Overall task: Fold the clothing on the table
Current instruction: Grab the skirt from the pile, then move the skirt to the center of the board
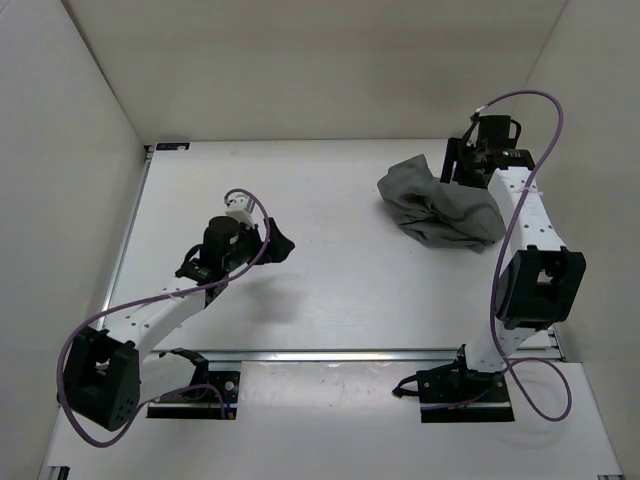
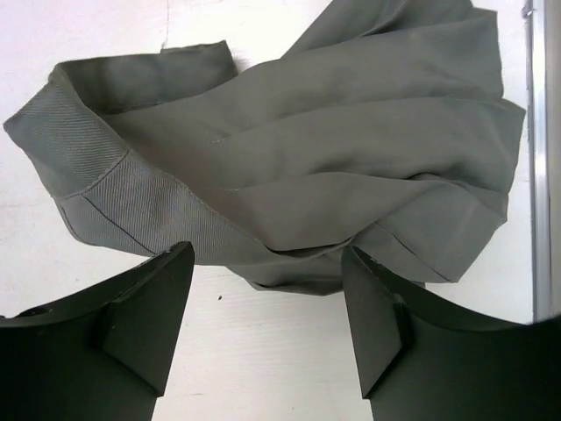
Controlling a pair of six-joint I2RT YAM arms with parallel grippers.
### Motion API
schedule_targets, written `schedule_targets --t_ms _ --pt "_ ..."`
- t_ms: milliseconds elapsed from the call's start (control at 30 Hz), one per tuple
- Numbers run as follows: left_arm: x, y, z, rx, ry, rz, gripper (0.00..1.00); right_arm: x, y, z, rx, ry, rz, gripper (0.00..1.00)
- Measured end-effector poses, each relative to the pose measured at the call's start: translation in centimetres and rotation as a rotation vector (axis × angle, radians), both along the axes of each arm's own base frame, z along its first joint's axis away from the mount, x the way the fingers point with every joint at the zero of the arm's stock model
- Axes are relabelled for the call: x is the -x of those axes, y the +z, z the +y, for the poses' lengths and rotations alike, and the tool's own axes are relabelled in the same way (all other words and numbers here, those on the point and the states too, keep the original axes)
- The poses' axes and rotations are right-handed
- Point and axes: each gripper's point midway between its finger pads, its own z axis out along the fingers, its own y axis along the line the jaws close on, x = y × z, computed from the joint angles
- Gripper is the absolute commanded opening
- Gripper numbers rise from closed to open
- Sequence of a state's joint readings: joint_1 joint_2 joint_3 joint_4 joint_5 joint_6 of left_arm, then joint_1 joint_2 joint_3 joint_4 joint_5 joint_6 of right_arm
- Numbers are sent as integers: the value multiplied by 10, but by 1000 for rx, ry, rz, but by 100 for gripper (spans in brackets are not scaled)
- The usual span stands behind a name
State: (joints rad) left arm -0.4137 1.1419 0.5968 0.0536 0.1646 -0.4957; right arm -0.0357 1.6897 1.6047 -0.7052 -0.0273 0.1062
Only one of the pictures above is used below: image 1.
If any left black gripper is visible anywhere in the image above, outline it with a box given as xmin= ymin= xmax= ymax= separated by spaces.
xmin=227 ymin=215 xmax=295 ymax=267

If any grey pleated skirt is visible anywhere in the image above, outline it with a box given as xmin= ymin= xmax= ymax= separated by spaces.
xmin=377 ymin=154 xmax=506 ymax=253

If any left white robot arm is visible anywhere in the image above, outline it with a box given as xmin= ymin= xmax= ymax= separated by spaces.
xmin=58 ymin=216 xmax=295 ymax=431

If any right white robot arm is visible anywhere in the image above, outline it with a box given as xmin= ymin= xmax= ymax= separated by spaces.
xmin=379 ymin=113 xmax=586 ymax=412

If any blue table label left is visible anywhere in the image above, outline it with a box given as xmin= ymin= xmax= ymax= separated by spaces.
xmin=155 ymin=142 xmax=190 ymax=151

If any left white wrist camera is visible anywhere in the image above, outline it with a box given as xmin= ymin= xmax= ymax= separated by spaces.
xmin=224 ymin=192 xmax=255 ymax=227

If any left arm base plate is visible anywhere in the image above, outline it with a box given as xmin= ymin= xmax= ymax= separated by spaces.
xmin=146 ymin=362 xmax=241 ymax=421

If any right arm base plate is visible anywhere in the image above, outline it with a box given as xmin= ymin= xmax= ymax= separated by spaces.
xmin=416 ymin=364 xmax=515 ymax=424

